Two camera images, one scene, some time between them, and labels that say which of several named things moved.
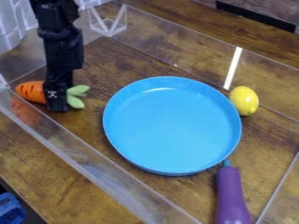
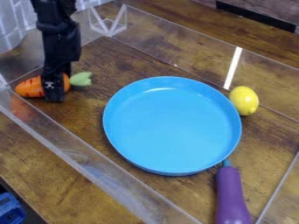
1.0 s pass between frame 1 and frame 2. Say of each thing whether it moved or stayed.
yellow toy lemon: stayed
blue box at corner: stayed
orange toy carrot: moved
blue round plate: stayed
